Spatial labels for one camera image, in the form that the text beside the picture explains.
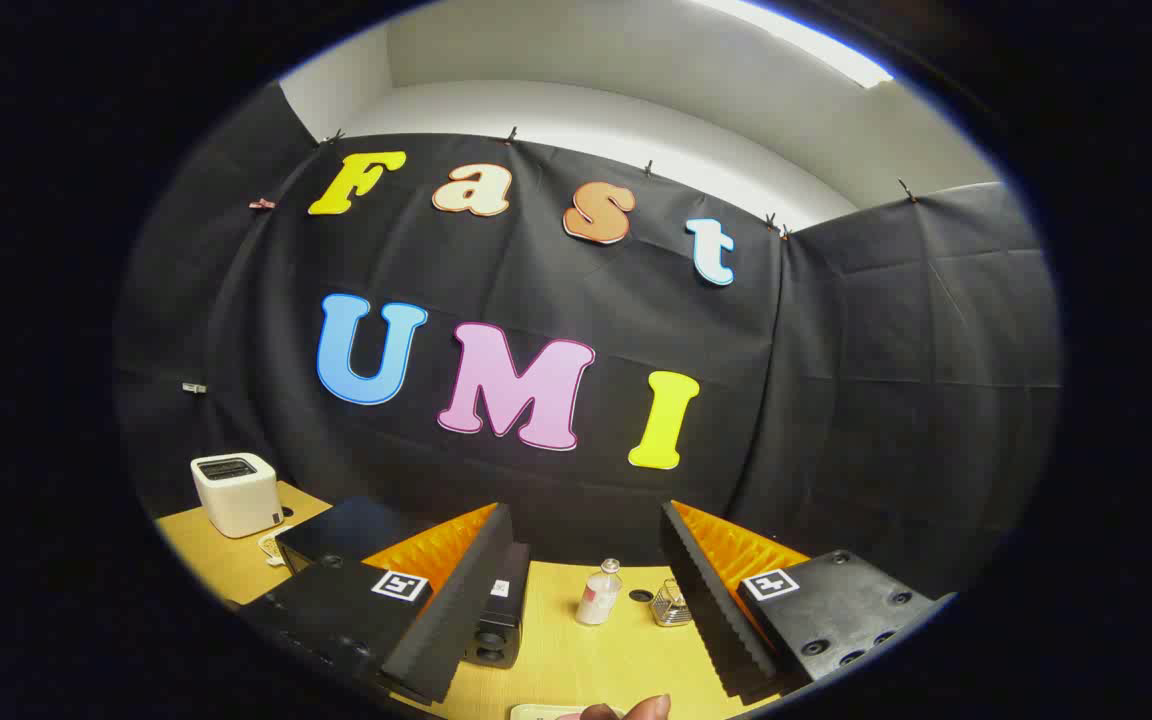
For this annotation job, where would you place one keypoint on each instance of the black toaster oven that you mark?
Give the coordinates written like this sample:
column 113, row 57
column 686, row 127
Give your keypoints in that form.
column 346, row 530

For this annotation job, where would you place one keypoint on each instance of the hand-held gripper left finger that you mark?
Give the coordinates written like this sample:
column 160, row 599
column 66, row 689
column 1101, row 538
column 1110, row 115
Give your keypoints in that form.
column 456, row 610

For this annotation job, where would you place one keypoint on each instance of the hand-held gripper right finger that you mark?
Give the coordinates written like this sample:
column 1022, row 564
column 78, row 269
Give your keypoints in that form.
column 711, row 610

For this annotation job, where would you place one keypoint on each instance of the clear plastic bottle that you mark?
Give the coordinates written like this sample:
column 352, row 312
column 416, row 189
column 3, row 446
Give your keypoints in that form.
column 598, row 598

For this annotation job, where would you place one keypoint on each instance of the white slot toaster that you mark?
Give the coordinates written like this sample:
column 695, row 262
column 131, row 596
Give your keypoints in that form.
column 236, row 495

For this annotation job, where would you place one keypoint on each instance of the cream square plate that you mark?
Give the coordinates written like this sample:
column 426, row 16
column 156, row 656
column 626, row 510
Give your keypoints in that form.
column 536, row 713

